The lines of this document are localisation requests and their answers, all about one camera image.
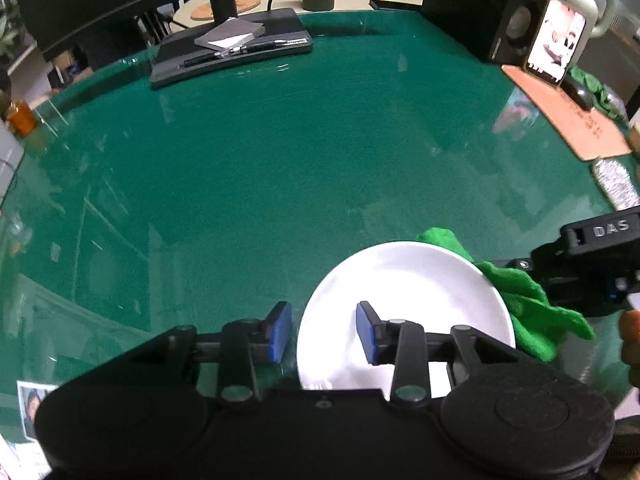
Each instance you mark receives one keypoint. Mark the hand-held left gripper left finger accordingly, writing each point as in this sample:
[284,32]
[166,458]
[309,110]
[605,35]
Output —
[280,332]

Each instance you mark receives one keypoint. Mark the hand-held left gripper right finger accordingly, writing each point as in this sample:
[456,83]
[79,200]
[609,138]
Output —
[365,330]

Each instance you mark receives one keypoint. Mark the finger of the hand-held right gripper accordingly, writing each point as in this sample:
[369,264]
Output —
[520,263]

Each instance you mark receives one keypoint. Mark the bright green microfiber cloth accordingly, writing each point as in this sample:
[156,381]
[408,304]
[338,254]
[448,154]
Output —
[525,300]

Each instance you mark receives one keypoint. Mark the person's right hand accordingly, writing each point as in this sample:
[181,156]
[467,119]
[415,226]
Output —
[631,340]

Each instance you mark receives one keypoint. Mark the grey speckled pouch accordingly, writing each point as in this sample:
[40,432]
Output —
[615,182]

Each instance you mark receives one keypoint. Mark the brown mouse pad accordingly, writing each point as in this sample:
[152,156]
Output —
[565,115]

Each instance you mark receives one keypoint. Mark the black computer mouse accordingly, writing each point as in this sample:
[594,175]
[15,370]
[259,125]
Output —
[577,94]

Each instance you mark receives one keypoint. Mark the smartphone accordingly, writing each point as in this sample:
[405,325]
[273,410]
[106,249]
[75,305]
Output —
[555,40]

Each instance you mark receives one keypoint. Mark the black speaker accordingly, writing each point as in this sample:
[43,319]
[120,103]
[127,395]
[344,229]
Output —
[510,25]

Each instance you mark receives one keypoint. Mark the printed photo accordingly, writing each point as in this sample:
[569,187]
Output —
[30,402]

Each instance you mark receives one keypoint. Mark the grey notepad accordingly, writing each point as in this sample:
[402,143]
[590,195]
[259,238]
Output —
[230,32]

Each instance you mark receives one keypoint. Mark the black monitor stand base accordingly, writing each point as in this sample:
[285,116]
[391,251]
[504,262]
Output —
[285,27]

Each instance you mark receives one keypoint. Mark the white box device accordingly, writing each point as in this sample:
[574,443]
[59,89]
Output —
[7,155]

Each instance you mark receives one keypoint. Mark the round wooden coaster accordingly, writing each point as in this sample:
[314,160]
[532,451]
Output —
[247,2]

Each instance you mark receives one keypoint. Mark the orange jar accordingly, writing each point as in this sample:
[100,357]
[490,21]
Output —
[21,119]

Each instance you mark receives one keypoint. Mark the potted plant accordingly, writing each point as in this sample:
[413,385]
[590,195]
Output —
[6,25]

